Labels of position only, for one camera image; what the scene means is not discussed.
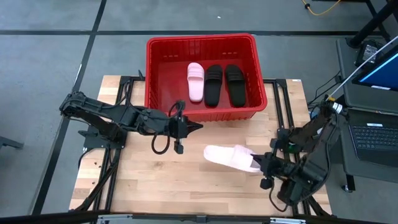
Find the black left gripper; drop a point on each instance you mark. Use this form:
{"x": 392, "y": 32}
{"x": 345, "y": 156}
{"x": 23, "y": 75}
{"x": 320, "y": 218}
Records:
{"x": 178, "y": 127}

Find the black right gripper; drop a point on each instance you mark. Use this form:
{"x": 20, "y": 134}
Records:
{"x": 275, "y": 166}

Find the pink slide sandal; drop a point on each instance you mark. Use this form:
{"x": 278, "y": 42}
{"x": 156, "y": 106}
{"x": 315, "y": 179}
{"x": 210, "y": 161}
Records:
{"x": 230, "y": 157}
{"x": 196, "y": 84}

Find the black slide sandal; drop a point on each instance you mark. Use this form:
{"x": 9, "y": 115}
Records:
{"x": 213, "y": 87}
{"x": 235, "y": 87}

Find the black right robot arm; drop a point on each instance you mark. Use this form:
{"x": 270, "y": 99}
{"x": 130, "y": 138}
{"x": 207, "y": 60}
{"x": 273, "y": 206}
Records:
{"x": 311, "y": 174}

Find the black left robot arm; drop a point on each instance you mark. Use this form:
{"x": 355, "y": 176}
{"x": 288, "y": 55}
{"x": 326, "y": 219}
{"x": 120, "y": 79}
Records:
{"x": 99, "y": 113}

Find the red plastic bin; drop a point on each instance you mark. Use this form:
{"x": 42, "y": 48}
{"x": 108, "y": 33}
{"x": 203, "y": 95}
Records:
{"x": 168, "y": 93}

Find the black desk caster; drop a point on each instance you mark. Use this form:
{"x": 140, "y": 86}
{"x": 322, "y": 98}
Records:
{"x": 348, "y": 187}

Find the dark grey laptop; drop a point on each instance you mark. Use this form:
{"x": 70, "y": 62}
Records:
{"x": 373, "y": 137}

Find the grey desk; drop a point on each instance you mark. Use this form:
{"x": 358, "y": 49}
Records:
{"x": 345, "y": 62}

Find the monitor with blue screen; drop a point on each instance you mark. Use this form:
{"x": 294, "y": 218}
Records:
{"x": 385, "y": 74}

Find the black power adapter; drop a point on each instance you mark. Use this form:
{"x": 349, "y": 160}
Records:
{"x": 368, "y": 51}

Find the black stand leg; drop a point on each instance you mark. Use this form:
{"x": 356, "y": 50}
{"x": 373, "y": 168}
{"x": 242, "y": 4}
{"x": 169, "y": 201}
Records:
{"x": 370, "y": 26}

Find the black chair foot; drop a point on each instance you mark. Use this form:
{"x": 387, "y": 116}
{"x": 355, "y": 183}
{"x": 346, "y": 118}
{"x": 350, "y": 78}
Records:
{"x": 9, "y": 142}

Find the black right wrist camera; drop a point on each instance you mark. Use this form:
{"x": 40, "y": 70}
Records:
{"x": 266, "y": 183}

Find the black aluminium frame rails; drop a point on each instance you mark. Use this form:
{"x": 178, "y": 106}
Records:
{"x": 118, "y": 93}
{"x": 287, "y": 102}

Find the black frame crossbar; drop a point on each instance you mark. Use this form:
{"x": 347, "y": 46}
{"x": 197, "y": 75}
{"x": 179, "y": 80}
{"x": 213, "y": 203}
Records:
{"x": 46, "y": 217}

